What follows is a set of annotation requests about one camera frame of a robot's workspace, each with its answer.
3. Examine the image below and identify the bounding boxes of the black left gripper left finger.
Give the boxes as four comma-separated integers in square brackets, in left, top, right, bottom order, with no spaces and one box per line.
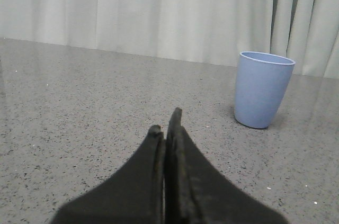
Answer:
[51,125,166,223]

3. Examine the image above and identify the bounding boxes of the blue plastic cup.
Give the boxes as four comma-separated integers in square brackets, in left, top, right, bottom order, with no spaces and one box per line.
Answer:
[234,51,296,129]

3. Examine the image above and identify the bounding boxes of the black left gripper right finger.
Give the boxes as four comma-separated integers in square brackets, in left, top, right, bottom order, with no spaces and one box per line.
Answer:
[165,107,288,223]

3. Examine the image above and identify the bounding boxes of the white curtain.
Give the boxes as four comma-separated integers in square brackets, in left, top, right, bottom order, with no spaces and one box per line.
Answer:
[1,0,338,78]

